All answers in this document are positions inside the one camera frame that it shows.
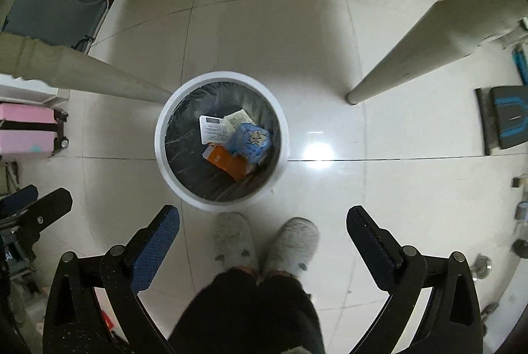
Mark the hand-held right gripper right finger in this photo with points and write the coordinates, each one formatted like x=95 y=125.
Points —
x=373 y=249

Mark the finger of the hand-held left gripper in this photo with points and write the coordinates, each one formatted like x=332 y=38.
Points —
x=49 y=209
x=18 y=198

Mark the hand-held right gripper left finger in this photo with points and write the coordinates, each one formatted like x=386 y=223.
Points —
x=154 y=246

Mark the white trash bin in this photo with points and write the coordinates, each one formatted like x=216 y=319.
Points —
x=214 y=204

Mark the white medicine box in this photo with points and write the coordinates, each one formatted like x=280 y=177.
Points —
x=211 y=130

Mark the blue plastic packet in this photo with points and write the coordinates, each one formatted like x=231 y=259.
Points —
x=249 y=141

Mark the beige printed paper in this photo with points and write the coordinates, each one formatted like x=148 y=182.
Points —
x=239 y=119

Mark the pink suitcase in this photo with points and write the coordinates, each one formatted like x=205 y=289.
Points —
x=24 y=131

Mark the grey fuzzy slipper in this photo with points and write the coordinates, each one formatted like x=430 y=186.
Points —
x=235 y=238
x=293 y=244

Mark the person's dark trousers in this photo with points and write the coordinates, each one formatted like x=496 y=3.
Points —
x=243 y=317

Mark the white table leg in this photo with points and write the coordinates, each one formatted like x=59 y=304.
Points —
x=82 y=71
x=412 y=61

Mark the black pad with blue marking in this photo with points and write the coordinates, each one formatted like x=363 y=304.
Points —
x=509 y=119

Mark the grey suitcase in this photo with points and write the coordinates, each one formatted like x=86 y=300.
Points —
x=53 y=3

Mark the teal plastic item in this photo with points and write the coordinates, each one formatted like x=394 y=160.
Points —
x=520 y=63

